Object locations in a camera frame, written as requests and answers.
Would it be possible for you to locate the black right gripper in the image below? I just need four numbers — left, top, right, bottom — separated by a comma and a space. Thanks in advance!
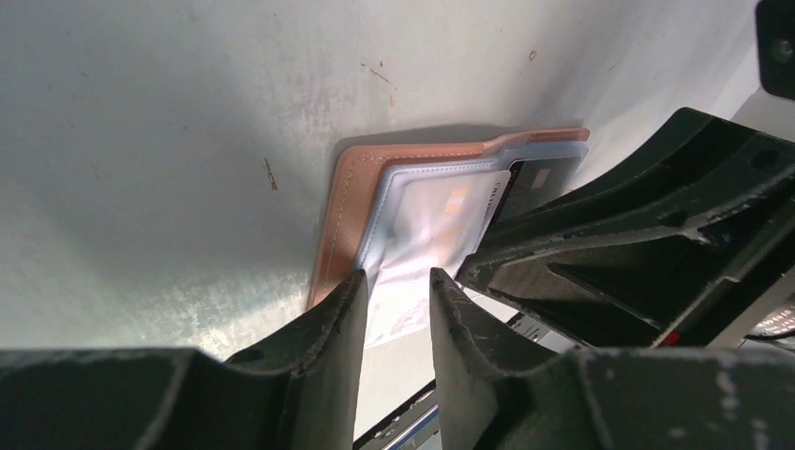
708, 0, 795, 349

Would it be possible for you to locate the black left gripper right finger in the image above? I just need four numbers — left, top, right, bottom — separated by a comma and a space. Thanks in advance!
429, 268, 794, 449

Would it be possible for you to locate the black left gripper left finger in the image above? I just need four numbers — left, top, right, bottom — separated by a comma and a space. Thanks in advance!
1, 270, 368, 449

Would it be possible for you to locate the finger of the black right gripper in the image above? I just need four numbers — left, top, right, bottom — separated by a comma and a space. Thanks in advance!
457, 108, 794, 347

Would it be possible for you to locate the black credit card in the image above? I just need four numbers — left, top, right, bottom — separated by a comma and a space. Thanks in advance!
493, 157, 582, 223

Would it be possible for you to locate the tan leather card holder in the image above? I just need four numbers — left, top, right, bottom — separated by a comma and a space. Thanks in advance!
307, 127, 591, 308

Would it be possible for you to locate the white credit card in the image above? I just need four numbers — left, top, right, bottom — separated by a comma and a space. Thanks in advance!
355, 166, 510, 348

